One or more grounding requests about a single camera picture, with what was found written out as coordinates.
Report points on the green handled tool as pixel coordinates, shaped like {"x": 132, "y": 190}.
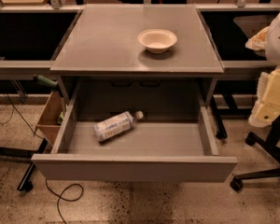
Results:
{"x": 46, "y": 82}

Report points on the blue plastic bottle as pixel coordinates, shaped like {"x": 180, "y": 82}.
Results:
{"x": 118, "y": 124}

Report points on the grey desk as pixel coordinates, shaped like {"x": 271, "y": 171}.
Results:
{"x": 29, "y": 41}
{"x": 229, "y": 28}

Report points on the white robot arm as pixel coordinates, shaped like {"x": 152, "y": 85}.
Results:
{"x": 268, "y": 39}

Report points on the grey open top drawer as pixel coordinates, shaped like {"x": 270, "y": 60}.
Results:
{"x": 173, "y": 142}

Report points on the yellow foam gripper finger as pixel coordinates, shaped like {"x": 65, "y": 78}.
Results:
{"x": 267, "y": 107}

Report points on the white paper bowl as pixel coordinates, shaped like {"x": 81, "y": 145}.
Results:
{"x": 157, "y": 41}

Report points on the grey drawer cabinet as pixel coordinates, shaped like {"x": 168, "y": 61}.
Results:
{"x": 104, "y": 46}

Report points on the grey left desk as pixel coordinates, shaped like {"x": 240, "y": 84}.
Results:
{"x": 29, "y": 41}

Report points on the grey right desk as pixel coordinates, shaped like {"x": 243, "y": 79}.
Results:
{"x": 229, "y": 28}

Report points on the brown cardboard box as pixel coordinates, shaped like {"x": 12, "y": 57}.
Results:
{"x": 48, "y": 122}

